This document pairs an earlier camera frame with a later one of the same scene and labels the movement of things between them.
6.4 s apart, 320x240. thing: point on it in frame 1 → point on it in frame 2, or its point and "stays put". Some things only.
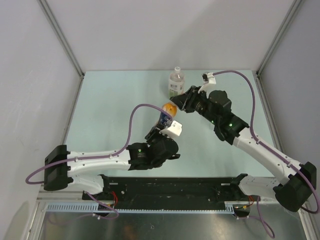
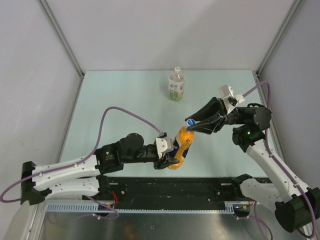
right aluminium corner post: [292, 10] stays put
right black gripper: [180, 100] → [214, 105]
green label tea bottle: [176, 82] stays put
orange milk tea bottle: [170, 108] → [182, 143]
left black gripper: [155, 132] → [163, 162]
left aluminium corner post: [52, 18] stays put
